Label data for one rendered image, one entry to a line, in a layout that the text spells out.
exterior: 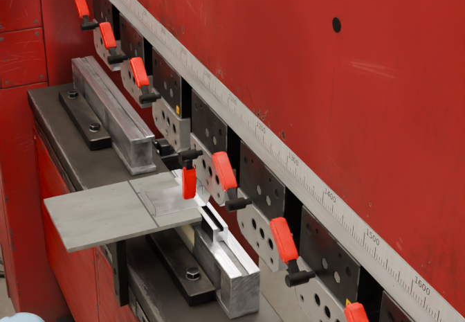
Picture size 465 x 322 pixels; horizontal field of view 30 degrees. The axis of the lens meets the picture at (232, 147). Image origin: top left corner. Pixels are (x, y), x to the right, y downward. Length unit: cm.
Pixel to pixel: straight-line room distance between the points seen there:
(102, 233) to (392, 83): 83
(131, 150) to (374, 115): 111
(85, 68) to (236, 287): 98
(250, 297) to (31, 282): 132
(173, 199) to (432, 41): 94
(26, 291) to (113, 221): 120
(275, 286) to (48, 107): 115
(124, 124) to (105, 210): 41
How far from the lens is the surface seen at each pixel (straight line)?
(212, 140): 146
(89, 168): 208
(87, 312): 231
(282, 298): 306
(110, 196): 174
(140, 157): 204
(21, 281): 281
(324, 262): 118
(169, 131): 166
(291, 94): 116
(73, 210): 170
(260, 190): 132
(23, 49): 244
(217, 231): 164
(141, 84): 167
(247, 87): 129
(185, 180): 152
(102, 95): 221
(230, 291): 158
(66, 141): 220
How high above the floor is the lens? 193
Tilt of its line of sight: 29 degrees down
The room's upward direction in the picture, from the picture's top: 1 degrees clockwise
